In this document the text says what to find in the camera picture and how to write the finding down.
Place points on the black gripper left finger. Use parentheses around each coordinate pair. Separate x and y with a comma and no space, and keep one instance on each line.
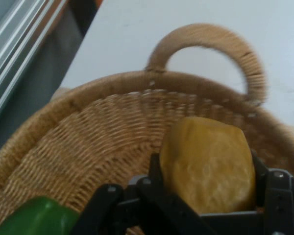
(142,205)

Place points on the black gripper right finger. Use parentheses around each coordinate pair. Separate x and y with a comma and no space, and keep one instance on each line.
(281,200)

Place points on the aluminium rail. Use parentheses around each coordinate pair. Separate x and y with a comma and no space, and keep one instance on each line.
(14,44)

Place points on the green bell pepper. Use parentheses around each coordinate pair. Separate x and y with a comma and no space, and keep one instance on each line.
(39,218)

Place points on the yellow-brown potato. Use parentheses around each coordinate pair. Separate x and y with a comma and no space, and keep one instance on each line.
(210,166)

